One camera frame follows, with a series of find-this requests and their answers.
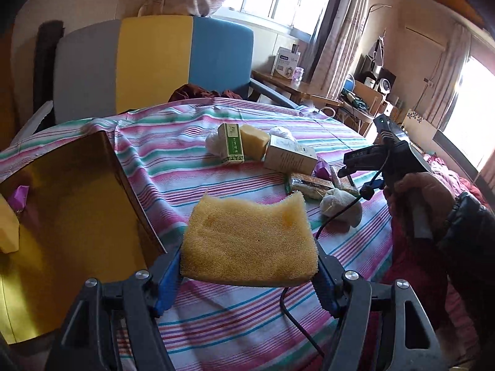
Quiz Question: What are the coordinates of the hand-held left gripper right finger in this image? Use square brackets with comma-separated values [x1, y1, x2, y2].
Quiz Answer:
[311, 237, 445, 371]

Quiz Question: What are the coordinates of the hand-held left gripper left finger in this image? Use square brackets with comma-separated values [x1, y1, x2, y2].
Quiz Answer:
[44, 245, 182, 371]

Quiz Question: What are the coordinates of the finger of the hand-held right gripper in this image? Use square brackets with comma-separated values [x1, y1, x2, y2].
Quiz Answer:
[343, 145, 383, 167]
[337, 163, 364, 179]

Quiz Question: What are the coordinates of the purple snack packet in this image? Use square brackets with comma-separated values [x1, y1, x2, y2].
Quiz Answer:
[315, 161, 335, 181]
[10, 185, 30, 213]

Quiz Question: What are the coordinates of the beige paper box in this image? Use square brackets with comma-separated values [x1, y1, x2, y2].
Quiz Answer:
[264, 134, 318, 175]

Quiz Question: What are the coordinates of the large yellow sponge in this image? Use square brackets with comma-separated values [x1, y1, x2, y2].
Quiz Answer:
[180, 189, 320, 287]

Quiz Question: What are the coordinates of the brown cardboard box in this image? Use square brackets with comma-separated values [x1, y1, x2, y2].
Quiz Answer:
[0, 130, 168, 346]

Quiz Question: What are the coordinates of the person's right hand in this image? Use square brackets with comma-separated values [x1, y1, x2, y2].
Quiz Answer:
[383, 172, 458, 241]

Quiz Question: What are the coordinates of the white sock ball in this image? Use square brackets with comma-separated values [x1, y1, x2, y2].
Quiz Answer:
[320, 188, 363, 228]

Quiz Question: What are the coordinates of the packed scouring sponge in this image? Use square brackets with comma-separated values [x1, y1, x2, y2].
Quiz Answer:
[285, 173, 358, 200]

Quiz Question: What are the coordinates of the flower printed board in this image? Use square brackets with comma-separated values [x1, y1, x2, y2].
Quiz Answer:
[402, 108, 434, 137]

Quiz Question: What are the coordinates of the pink bed blanket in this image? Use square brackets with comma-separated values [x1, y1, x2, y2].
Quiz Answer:
[423, 152, 495, 219]

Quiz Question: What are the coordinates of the light wooden cabinet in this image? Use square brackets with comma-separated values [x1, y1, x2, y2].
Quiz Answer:
[354, 81, 392, 117]

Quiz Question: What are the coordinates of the striped tablecloth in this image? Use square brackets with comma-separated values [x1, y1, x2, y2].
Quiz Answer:
[0, 98, 395, 371]

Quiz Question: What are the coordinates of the white plastic bag ball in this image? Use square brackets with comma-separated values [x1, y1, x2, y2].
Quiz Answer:
[205, 130, 225, 154]
[269, 126, 295, 142]

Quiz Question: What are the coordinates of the black silver appliance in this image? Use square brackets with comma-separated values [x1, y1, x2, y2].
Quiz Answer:
[361, 54, 397, 94]

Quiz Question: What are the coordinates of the bright window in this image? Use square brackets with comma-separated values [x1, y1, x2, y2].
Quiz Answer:
[441, 56, 495, 171]

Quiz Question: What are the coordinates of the person's red garment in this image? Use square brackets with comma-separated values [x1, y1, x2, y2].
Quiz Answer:
[367, 197, 480, 371]

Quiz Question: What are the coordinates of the wooden side table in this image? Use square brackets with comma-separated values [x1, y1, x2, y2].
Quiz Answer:
[251, 70, 343, 107]

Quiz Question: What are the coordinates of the beige curtain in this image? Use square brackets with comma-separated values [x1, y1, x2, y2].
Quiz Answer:
[423, 23, 471, 125]

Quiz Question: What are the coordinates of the yellow sponge block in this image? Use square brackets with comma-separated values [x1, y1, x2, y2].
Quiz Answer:
[240, 125, 270, 160]

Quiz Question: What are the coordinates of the green paper box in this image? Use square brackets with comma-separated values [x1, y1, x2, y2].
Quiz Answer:
[217, 123, 245, 164]

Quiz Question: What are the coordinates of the white carton with blue print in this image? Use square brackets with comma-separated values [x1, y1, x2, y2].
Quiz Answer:
[271, 46, 303, 79]

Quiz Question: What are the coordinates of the yellow foam piece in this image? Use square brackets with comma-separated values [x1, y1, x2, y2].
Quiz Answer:
[0, 193, 20, 254]

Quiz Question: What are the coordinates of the dark red cloth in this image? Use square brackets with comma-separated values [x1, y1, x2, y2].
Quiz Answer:
[168, 84, 242, 103]

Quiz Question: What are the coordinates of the grey yellow blue armchair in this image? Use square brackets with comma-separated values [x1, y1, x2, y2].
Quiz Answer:
[33, 15, 298, 132]

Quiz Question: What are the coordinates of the black cable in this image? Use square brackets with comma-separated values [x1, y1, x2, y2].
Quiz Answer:
[279, 191, 372, 358]

